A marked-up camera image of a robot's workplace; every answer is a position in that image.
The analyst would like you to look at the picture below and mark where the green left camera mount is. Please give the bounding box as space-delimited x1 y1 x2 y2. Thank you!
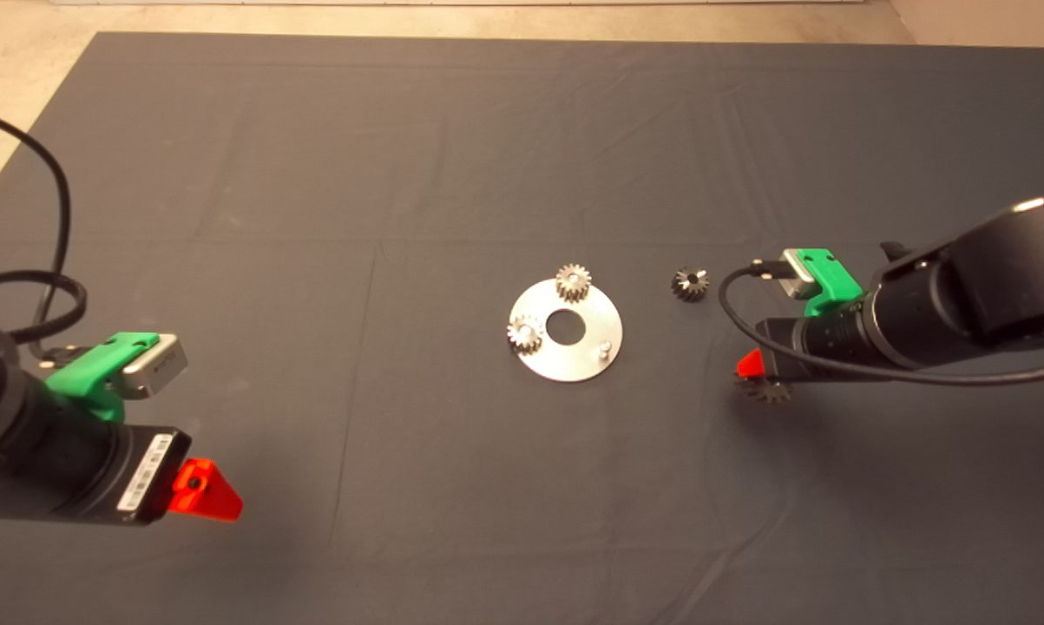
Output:
44 332 161 424

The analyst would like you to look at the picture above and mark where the small steel gear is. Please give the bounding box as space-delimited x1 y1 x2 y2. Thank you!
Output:
507 316 546 355
671 266 711 303
555 264 593 303

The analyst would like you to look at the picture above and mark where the silver camera box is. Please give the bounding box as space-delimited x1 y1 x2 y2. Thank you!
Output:
121 334 189 400
779 250 816 302

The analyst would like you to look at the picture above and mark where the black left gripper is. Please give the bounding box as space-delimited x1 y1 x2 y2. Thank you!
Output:
88 425 246 526

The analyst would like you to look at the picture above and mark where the larger steel gear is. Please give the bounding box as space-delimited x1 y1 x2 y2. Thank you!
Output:
733 375 793 405

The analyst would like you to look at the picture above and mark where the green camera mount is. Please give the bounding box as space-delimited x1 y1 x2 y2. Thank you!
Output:
786 248 864 316
44 332 161 424

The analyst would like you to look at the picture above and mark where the thick braided black cable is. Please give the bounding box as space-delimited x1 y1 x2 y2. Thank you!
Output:
0 271 89 344

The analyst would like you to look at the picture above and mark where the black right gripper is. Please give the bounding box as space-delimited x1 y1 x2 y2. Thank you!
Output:
737 299 887 384

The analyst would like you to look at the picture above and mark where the round metal plate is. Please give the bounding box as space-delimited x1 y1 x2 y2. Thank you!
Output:
509 278 624 383

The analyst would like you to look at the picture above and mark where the black left camera cable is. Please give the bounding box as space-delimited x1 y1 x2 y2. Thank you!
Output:
0 106 89 361

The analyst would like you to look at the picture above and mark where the silver right camera box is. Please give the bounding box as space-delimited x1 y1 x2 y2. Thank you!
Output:
779 250 816 302

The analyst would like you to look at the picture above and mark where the green right camera mount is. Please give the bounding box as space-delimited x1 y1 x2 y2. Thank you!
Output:
786 248 864 316

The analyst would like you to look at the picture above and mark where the dark grey table cloth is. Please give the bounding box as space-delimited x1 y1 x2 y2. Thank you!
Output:
0 31 1044 625

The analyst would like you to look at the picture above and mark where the silver left camera box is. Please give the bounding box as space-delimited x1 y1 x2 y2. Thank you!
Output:
121 334 189 400

